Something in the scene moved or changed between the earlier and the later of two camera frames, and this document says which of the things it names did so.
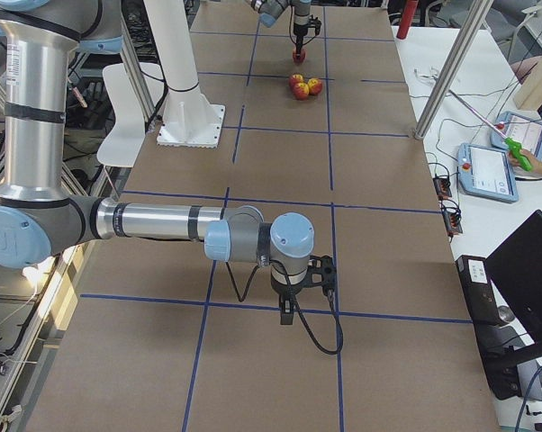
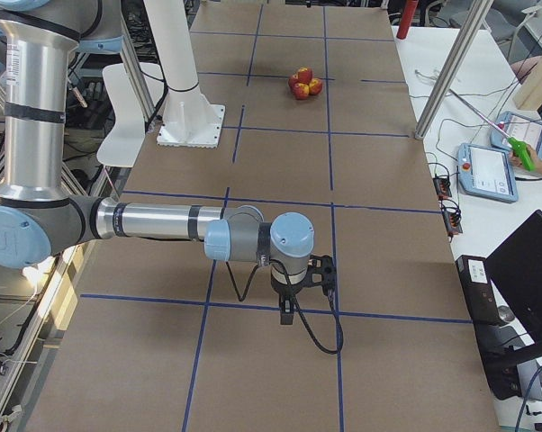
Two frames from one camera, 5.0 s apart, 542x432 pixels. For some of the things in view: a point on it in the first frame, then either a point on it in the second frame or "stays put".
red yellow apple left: (295, 79) stays put
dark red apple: (299, 59) -> (304, 75)
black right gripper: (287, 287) stays put
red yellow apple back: (315, 86) stays put
